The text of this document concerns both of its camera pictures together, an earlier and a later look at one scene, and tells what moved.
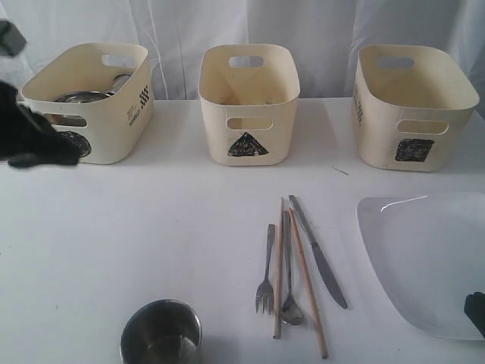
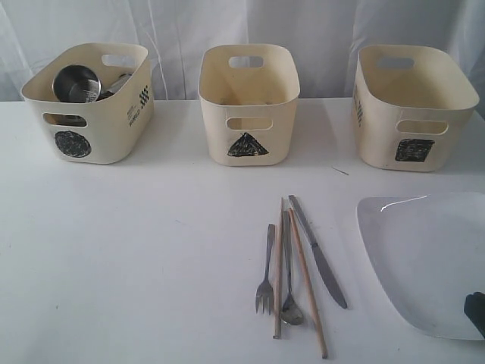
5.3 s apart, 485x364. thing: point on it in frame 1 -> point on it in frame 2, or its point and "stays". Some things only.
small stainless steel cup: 164,331 -> 76,83
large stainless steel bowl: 84,96 -> 65,120
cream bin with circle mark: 100,97 stays
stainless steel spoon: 292,311 stays
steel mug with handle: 118,83 stays
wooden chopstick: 279,280 stays
